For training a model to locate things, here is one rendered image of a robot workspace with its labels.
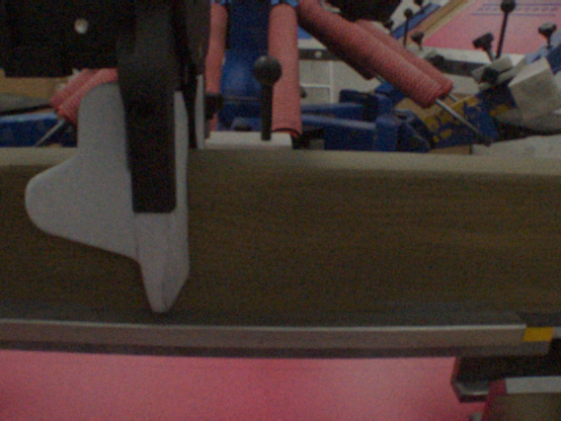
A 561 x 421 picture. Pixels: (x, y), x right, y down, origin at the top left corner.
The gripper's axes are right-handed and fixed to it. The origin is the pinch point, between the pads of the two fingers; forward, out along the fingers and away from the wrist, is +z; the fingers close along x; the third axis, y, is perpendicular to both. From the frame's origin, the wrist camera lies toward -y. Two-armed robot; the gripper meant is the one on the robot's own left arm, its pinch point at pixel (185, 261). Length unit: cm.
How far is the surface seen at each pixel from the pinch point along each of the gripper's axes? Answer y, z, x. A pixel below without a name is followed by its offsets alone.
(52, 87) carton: 172, 35, -376
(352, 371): -10.4, 13.6, -9.1
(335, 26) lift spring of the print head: -15, -11, -69
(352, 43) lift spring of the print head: -18, -8, -67
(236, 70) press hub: 2, -2, -82
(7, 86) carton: 207, 34, -369
